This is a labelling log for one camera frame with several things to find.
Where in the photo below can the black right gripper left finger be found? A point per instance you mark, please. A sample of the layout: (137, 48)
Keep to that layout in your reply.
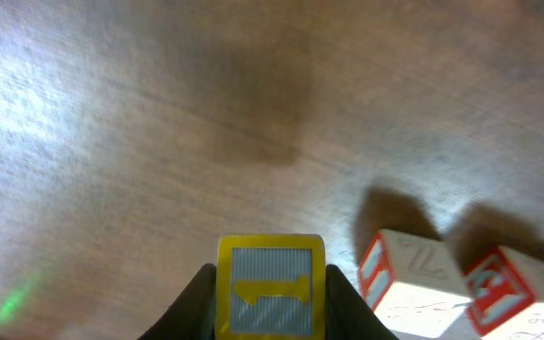
(191, 316)

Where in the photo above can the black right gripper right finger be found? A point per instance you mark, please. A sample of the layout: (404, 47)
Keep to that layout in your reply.
(347, 316)

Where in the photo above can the block with red I and fish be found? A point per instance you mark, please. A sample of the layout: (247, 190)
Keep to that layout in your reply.
(412, 284)

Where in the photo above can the block with yellow I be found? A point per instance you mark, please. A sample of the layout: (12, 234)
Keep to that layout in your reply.
(270, 286)

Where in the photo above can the block with red letter side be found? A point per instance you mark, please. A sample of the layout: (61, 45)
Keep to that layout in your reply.
(507, 289)

